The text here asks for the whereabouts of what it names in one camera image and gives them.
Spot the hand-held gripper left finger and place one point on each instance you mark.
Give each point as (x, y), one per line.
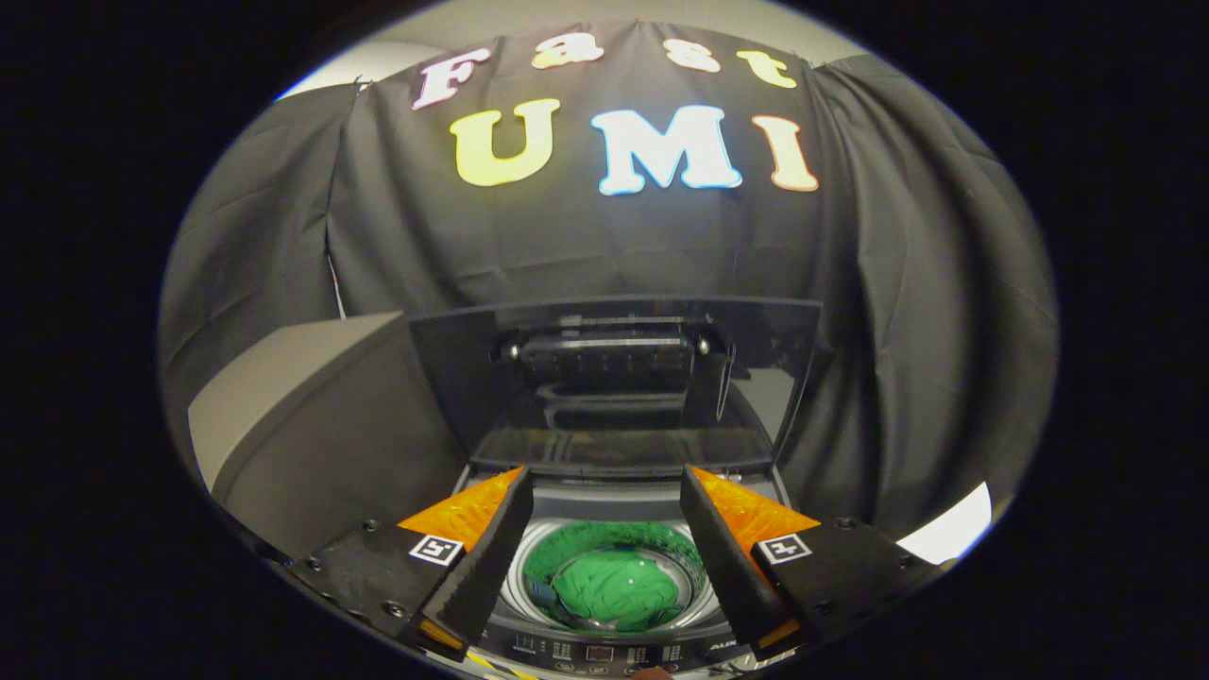
(486, 557)

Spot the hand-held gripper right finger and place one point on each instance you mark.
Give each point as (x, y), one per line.
(727, 567)

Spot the green polo shirt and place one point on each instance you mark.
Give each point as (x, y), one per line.
(619, 590)

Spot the grey washing machine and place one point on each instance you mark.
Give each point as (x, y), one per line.
(614, 652)

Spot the white flat sheet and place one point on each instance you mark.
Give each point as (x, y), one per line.
(954, 529)

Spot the black backdrop cloth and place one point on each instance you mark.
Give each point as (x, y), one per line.
(897, 283)

